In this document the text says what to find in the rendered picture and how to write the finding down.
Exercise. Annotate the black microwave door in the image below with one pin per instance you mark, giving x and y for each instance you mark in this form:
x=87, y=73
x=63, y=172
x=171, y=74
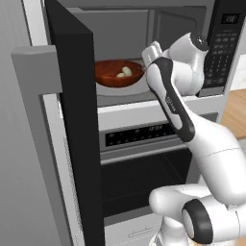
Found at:
x=77, y=128

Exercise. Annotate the grey microwave oven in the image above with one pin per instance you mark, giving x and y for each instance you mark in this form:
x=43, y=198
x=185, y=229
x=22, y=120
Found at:
x=128, y=29

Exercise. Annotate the red-brown bowl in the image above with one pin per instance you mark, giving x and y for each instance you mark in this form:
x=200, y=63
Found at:
x=110, y=80

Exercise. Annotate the black glass oven door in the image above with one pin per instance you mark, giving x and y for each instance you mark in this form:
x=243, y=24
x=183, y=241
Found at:
x=141, y=182

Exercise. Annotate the white drawer front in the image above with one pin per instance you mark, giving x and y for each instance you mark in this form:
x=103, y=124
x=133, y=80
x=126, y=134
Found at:
x=134, y=232

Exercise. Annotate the steel built-in oven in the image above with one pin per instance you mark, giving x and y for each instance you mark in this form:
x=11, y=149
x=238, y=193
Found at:
x=134, y=134

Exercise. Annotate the pale mushroom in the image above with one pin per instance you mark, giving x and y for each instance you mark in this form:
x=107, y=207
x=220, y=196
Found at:
x=126, y=71

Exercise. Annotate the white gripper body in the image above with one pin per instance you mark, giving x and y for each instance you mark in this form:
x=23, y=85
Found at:
x=152, y=56

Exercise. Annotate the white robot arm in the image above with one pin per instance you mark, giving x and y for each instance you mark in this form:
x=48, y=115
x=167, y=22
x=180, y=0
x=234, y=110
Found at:
x=217, y=153

